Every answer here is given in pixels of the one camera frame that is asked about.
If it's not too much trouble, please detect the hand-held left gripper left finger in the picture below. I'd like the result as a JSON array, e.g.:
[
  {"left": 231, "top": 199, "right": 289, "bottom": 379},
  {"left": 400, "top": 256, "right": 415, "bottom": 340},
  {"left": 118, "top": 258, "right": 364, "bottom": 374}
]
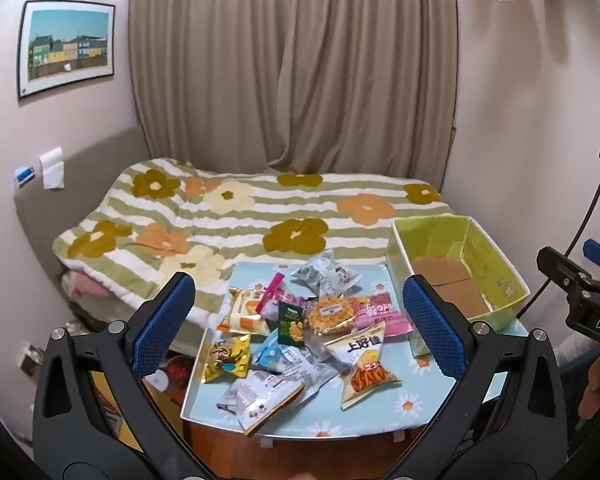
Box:
[{"left": 31, "top": 271, "right": 206, "bottom": 461}]

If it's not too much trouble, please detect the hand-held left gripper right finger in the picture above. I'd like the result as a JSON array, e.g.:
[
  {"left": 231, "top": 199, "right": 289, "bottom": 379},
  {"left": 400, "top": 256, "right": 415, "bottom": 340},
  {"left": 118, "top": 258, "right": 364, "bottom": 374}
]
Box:
[{"left": 402, "top": 274, "right": 567, "bottom": 461}]

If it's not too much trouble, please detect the green cardboard box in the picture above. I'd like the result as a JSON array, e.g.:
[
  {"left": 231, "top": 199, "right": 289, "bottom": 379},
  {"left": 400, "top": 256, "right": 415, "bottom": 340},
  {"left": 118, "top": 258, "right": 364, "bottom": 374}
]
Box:
[{"left": 384, "top": 215, "right": 531, "bottom": 358}]

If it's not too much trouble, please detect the orange cake packet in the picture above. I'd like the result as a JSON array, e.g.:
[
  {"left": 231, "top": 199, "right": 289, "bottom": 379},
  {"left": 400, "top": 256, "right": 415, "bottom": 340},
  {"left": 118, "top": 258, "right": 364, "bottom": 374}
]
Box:
[{"left": 216, "top": 287, "right": 273, "bottom": 337}]

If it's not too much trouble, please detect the pink striped snack packet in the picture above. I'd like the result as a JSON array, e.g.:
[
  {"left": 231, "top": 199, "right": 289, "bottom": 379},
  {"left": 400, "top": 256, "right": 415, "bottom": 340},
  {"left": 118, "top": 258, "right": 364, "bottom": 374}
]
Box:
[{"left": 255, "top": 272, "right": 301, "bottom": 322}]

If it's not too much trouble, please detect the person's right hand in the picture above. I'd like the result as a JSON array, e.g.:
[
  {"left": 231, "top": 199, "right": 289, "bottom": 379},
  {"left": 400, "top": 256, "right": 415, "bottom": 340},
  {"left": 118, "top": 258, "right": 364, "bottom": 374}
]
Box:
[{"left": 579, "top": 352, "right": 600, "bottom": 423}]

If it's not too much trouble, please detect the red round container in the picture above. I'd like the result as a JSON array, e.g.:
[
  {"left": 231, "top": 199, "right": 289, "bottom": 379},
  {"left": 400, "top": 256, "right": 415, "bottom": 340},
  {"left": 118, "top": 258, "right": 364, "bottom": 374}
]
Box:
[{"left": 164, "top": 355, "right": 193, "bottom": 386}]

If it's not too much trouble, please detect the plain pink snack packet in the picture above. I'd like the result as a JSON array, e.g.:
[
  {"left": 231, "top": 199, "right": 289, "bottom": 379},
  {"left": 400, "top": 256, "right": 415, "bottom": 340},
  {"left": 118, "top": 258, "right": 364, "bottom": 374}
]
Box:
[{"left": 352, "top": 291, "right": 414, "bottom": 339}]

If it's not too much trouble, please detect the yellow snack packet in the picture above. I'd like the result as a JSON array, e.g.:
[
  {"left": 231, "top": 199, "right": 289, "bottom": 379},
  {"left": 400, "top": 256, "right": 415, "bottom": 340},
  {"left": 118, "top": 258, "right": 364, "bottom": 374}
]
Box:
[{"left": 202, "top": 332, "right": 253, "bottom": 385}]

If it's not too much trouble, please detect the light blue daisy tablecloth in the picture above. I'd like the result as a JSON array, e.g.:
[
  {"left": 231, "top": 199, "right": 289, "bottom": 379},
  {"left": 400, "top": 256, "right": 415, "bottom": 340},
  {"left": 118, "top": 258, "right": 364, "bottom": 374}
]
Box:
[{"left": 180, "top": 260, "right": 531, "bottom": 440}]

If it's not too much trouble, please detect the white chips packet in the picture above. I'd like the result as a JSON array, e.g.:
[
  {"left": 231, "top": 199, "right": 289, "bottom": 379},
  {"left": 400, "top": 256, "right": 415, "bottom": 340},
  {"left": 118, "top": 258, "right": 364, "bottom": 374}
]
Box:
[{"left": 325, "top": 321, "right": 404, "bottom": 409}]

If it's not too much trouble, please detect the pink pillow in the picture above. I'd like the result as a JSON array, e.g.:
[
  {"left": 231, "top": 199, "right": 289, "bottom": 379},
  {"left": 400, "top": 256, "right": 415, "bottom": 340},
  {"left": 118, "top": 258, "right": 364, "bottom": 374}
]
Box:
[{"left": 60, "top": 269, "right": 131, "bottom": 318}]

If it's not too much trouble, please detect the clear packet of golden biscuits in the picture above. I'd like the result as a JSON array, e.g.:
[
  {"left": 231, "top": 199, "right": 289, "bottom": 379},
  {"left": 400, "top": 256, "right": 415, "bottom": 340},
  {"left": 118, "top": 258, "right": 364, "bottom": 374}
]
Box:
[{"left": 306, "top": 296, "right": 362, "bottom": 337}]

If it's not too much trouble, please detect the flowered striped blanket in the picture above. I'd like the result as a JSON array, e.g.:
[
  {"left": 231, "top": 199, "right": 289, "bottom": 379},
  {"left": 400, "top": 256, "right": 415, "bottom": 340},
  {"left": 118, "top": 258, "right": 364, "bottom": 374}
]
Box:
[{"left": 51, "top": 159, "right": 456, "bottom": 356}]

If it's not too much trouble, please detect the light blue snack packet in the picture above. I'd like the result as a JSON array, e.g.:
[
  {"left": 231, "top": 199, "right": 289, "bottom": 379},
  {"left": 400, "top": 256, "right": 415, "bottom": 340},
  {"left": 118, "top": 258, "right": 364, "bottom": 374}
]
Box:
[{"left": 252, "top": 332, "right": 301, "bottom": 374}]

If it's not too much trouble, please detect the grey printed snack packet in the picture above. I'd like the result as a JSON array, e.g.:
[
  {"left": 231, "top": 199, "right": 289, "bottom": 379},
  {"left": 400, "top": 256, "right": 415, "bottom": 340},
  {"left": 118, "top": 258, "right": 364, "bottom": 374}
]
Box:
[{"left": 216, "top": 372, "right": 307, "bottom": 437}]

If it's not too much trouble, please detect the silver snack packet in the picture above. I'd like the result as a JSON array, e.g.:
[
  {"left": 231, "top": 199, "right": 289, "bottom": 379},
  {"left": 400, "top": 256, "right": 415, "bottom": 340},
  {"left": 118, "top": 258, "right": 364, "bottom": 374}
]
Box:
[{"left": 290, "top": 250, "right": 362, "bottom": 297}]

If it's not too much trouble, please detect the dark green snack packet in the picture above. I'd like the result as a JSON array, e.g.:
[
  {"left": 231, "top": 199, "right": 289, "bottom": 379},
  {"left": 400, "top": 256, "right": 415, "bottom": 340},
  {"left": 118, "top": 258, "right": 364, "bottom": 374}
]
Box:
[{"left": 278, "top": 302, "right": 307, "bottom": 347}]

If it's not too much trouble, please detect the clear wrapped snack packet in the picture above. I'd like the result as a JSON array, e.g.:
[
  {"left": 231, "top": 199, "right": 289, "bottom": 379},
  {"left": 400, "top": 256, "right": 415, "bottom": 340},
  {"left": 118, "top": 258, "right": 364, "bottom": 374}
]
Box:
[{"left": 280, "top": 342, "right": 339, "bottom": 397}]

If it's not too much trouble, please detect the wooden table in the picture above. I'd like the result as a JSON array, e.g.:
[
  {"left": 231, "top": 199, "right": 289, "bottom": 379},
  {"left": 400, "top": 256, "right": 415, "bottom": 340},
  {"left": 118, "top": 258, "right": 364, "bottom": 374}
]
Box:
[{"left": 182, "top": 412, "right": 433, "bottom": 480}]

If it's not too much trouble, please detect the grey padded headboard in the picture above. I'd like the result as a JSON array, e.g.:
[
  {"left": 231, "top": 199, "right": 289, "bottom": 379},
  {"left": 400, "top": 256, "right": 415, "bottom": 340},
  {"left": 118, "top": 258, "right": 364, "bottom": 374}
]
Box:
[{"left": 11, "top": 124, "right": 152, "bottom": 321}]

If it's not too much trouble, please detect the beige curtain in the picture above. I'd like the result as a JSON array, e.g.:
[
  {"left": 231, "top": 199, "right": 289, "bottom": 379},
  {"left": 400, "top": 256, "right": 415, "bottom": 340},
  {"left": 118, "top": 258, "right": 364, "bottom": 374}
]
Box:
[{"left": 128, "top": 0, "right": 461, "bottom": 196}]

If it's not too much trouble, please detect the black cable tie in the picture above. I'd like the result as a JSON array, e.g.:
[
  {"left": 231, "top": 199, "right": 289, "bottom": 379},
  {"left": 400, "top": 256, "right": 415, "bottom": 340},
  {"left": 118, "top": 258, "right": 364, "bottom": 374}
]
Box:
[{"left": 517, "top": 149, "right": 600, "bottom": 322}]

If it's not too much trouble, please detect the white paper on wall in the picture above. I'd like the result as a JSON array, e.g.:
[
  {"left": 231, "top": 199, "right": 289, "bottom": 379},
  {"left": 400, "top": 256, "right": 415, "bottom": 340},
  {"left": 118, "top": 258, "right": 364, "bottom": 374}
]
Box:
[{"left": 38, "top": 147, "right": 66, "bottom": 192}]

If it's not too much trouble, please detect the blue and white wall item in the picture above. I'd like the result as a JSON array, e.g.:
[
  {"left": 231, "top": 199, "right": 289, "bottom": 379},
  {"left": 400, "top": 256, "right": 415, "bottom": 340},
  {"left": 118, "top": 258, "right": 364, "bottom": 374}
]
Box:
[{"left": 12, "top": 163, "right": 37, "bottom": 189}]

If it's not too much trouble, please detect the framed wall poster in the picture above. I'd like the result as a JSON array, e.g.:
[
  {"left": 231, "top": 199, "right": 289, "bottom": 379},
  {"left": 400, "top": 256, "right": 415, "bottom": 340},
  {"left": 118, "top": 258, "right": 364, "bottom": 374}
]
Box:
[{"left": 16, "top": 0, "right": 117, "bottom": 101}]

